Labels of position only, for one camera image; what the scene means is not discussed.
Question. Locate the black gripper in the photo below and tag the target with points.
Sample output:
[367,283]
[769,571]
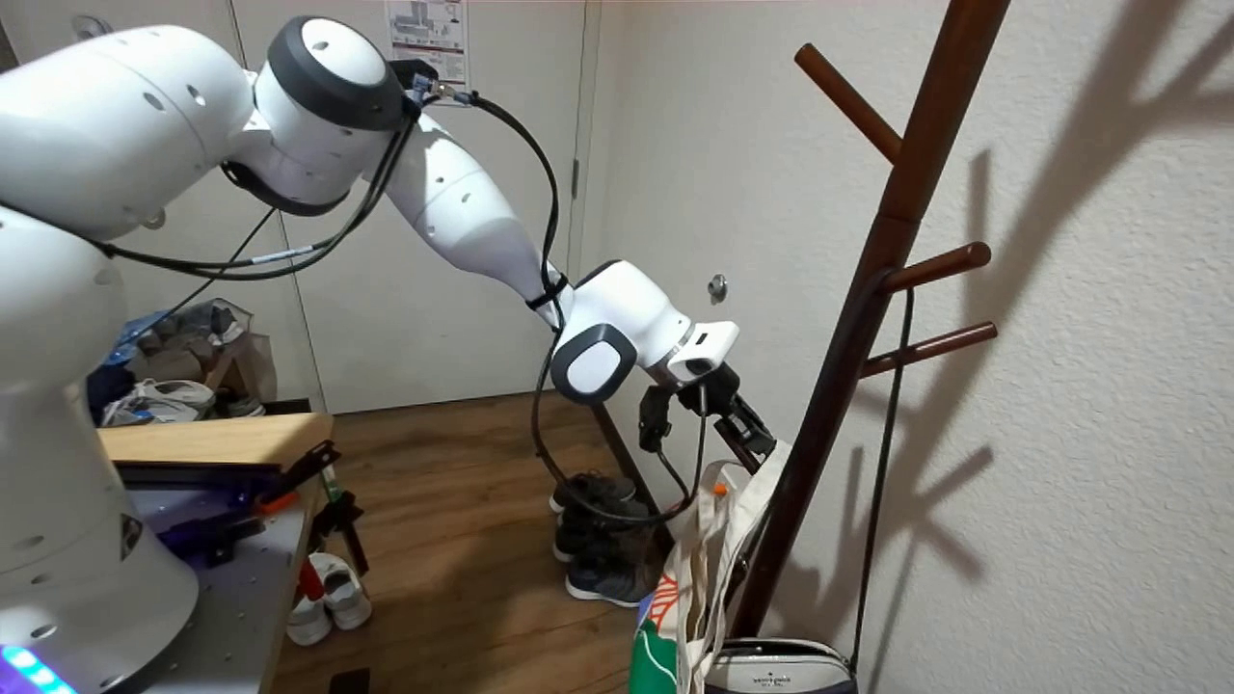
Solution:
[712,392]

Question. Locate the cream canvas tote bag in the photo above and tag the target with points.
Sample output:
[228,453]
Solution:
[720,542]

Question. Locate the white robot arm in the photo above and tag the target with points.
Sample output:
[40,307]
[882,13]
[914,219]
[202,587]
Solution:
[118,116]

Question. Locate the dark wooden coat rack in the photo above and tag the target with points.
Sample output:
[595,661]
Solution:
[900,168]

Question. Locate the grey plastic bag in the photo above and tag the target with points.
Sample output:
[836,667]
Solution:
[193,339]

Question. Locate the white plastic bag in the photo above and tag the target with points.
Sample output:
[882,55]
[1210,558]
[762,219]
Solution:
[158,404]

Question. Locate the black shoe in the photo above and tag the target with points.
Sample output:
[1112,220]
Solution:
[595,490]
[607,531]

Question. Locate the dark shoe white sole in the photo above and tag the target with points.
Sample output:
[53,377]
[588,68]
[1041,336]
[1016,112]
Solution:
[611,587]

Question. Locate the metal door hinge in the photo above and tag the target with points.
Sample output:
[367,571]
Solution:
[572,179]

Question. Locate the white sneaker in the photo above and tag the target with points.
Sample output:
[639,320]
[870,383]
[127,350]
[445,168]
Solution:
[346,590]
[310,617]

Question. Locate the paper sign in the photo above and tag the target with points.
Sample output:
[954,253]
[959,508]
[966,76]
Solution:
[427,23]

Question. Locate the light wooden board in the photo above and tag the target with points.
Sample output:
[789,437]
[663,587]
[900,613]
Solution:
[217,441]

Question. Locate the purple object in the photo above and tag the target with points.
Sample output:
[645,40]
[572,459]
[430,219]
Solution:
[193,521]

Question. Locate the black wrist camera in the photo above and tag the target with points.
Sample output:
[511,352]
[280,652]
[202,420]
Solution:
[652,419]

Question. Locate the silver wall door stop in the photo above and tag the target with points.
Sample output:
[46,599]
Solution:
[720,285]

